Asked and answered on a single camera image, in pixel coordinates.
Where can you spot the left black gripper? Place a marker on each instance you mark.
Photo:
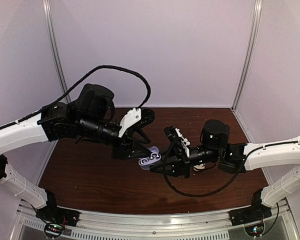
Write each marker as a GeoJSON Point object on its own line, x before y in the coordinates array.
{"type": "Point", "coordinates": [125, 150]}

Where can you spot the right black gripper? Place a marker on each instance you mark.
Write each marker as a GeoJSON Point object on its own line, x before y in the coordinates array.
{"type": "Point", "coordinates": [181, 163]}

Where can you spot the purple earbud charging case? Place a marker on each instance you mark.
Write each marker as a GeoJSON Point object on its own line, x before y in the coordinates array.
{"type": "Point", "coordinates": [152, 149]}

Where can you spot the white earbud charging case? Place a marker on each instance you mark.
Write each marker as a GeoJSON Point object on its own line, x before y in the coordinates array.
{"type": "Point", "coordinates": [199, 168]}

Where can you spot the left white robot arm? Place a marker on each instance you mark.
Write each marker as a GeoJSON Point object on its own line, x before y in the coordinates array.
{"type": "Point", "coordinates": [53, 122]}

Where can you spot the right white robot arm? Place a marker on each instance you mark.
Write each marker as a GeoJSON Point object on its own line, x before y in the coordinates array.
{"type": "Point", "coordinates": [233, 159]}

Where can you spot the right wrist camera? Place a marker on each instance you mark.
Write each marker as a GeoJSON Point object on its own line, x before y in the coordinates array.
{"type": "Point", "coordinates": [175, 133]}

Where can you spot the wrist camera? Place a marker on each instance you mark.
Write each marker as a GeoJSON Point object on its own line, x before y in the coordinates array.
{"type": "Point", "coordinates": [135, 119]}
{"type": "Point", "coordinates": [175, 133]}

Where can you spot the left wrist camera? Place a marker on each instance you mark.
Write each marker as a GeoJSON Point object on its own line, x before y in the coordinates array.
{"type": "Point", "coordinates": [135, 119]}

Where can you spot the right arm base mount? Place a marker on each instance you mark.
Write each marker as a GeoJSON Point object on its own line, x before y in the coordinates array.
{"type": "Point", "coordinates": [253, 213]}

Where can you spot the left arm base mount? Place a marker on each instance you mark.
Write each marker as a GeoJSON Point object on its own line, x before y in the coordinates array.
{"type": "Point", "coordinates": [55, 214]}

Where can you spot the front aluminium rail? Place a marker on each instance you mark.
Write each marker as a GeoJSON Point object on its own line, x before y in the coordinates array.
{"type": "Point", "coordinates": [210, 225]}

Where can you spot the left aluminium frame post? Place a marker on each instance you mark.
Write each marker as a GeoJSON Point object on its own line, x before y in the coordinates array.
{"type": "Point", "coordinates": [47, 10]}

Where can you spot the aluminium frame post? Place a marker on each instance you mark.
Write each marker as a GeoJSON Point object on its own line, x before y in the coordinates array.
{"type": "Point", "coordinates": [254, 30]}
{"type": "Point", "coordinates": [47, 10]}

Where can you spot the right aluminium frame post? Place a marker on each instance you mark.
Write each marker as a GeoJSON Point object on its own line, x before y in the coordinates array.
{"type": "Point", "coordinates": [254, 30]}

